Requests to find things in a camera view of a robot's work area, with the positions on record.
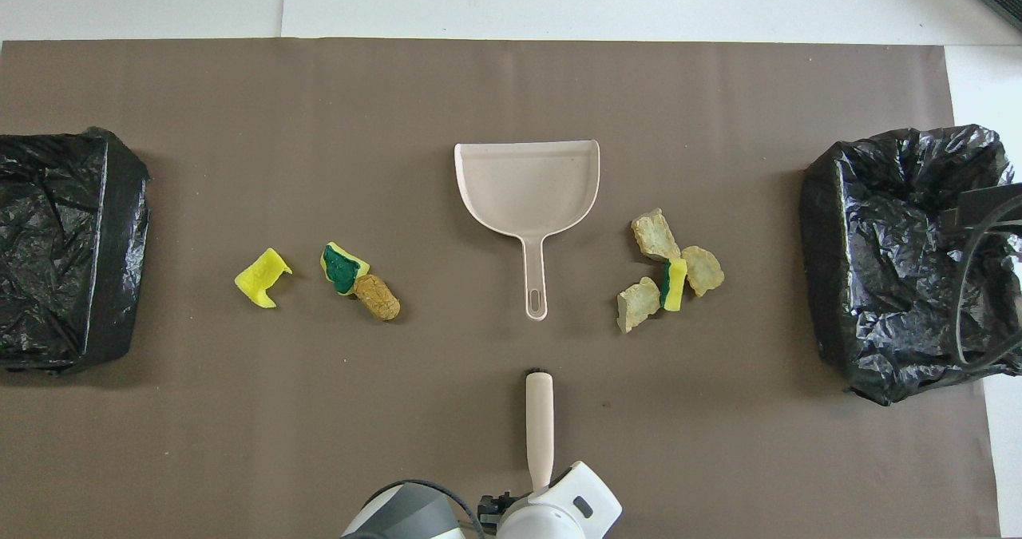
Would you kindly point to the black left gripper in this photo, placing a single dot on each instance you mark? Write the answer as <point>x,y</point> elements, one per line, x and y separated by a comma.
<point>493,513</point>

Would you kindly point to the beige hand brush black bristles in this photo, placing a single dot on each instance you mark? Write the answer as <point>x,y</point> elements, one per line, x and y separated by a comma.
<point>540,411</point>

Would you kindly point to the brown cork-like sponge lump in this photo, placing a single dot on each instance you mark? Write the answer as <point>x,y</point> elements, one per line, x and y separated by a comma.
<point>377,298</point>

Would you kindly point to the beige sponge chunk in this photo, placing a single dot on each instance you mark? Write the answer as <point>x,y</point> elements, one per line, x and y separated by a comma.
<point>655,237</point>
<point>703,270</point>
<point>637,303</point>

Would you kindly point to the yellow sponge green scouring pad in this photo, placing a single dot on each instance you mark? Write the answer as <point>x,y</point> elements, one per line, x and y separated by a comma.
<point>343,269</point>

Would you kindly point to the small yellow green sponge strip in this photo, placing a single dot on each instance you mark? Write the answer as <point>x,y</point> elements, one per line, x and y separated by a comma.
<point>675,287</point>

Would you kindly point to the beige plastic dustpan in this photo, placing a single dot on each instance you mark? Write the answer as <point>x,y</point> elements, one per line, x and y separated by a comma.
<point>527,188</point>

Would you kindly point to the yellow sponge piece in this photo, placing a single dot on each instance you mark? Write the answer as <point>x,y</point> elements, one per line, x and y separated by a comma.
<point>259,279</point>

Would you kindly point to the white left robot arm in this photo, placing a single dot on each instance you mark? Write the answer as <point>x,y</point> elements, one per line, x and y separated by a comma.
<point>559,511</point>

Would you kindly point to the black bag-lined trash bin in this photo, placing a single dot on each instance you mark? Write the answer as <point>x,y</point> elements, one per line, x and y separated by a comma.
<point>878,243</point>
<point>72,243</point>

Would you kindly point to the brown paper table mat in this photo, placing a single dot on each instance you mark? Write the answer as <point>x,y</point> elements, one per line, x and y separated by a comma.
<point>399,124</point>

